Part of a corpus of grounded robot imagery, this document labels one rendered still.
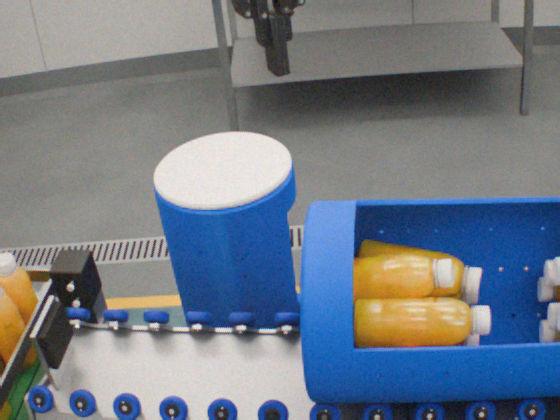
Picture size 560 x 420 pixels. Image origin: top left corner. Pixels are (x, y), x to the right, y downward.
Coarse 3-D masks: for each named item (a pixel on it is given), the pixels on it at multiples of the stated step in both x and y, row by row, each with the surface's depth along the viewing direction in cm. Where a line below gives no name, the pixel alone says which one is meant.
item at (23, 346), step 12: (48, 288) 129; (36, 312) 124; (24, 336) 119; (24, 348) 118; (12, 360) 114; (12, 372) 113; (0, 384) 109; (12, 384) 113; (0, 396) 109; (0, 408) 108
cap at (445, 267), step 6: (438, 264) 97; (444, 264) 97; (450, 264) 96; (438, 270) 96; (444, 270) 96; (450, 270) 96; (444, 276) 96; (450, 276) 96; (444, 282) 96; (450, 282) 96
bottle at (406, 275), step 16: (368, 256) 101; (384, 256) 100; (400, 256) 98; (416, 256) 98; (368, 272) 98; (384, 272) 97; (400, 272) 97; (416, 272) 96; (432, 272) 97; (368, 288) 98; (384, 288) 97; (400, 288) 97; (416, 288) 96; (432, 288) 97
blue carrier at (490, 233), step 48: (336, 240) 92; (384, 240) 112; (432, 240) 111; (480, 240) 110; (528, 240) 109; (336, 288) 89; (480, 288) 113; (528, 288) 111; (336, 336) 89; (480, 336) 110; (528, 336) 109; (336, 384) 92; (384, 384) 91; (432, 384) 90; (480, 384) 89; (528, 384) 89
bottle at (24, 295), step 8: (16, 264) 122; (8, 272) 120; (16, 272) 122; (24, 272) 123; (0, 280) 121; (8, 280) 120; (16, 280) 121; (24, 280) 122; (8, 288) 121; (16, 288) 121; (24, 288) 122; (32, 288) 125; (16, 296) 122; (24, 296) 123; (32, 296) 125; (24, 304) 123; (32, 304) 125; (24, 312) 124; (32, 312) 125; (24, 320) 125
